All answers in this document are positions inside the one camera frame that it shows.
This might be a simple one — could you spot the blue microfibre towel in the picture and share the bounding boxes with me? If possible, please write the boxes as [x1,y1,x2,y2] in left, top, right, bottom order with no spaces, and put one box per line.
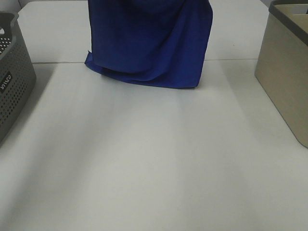
[85,0,213,89]

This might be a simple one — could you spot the beige storage bin grey rim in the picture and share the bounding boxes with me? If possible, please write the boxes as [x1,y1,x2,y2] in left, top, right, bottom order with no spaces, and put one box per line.
[255,0,308,147]

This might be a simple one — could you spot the grey perforated plastic basket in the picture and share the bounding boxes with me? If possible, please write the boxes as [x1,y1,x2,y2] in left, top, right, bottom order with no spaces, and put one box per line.
[0,12,37,141]

